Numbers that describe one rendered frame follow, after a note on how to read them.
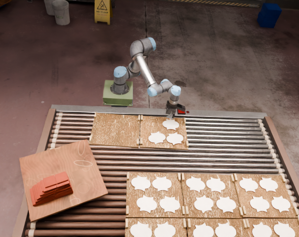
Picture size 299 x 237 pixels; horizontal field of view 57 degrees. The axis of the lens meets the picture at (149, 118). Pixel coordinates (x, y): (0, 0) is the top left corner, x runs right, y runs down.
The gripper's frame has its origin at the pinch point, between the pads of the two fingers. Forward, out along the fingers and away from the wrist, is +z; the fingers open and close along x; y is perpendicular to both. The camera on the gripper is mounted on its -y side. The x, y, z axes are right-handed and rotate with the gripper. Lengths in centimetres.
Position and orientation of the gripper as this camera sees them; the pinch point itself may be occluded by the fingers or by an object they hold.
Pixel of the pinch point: (172, 118)
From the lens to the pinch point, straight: 240.8
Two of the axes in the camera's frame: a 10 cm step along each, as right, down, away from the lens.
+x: 0.1, 7.4, -6.7
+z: -0.9, 6.7, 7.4
